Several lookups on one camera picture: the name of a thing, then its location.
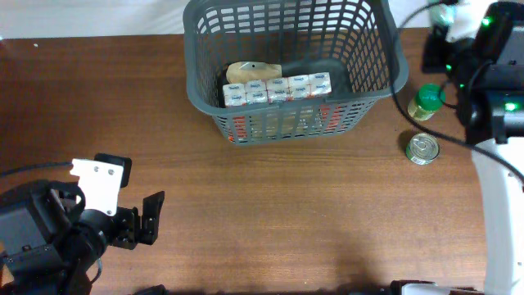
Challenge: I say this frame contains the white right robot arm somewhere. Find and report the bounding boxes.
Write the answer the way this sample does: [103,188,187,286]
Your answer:
[406,1,523,294]

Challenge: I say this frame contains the light blue wet wipes pack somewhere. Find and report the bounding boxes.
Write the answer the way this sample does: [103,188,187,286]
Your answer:
[428,4,456,27]

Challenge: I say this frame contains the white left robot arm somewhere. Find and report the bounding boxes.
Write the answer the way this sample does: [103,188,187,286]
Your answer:
[1,180,165,294]

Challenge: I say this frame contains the silver tin can green label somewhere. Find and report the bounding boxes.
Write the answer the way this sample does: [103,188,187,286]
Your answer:
[405,133,440,166]

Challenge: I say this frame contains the clear bag of brown grain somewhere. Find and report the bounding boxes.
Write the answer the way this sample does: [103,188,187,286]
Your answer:
[226,61,282,84]

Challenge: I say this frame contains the grey plastic basket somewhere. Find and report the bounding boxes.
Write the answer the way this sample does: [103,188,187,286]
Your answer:
[183,0,409,137]

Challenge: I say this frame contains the red spaghetti packet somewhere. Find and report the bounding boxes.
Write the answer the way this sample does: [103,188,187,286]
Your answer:
[217,105,347,144]

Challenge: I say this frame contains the colourful Kleenex tissue multipack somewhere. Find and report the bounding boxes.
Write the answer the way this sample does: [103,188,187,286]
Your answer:
[223,72,332,107]

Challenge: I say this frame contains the green lidded jar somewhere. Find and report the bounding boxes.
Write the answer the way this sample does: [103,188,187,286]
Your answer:
[408,84,445,121]

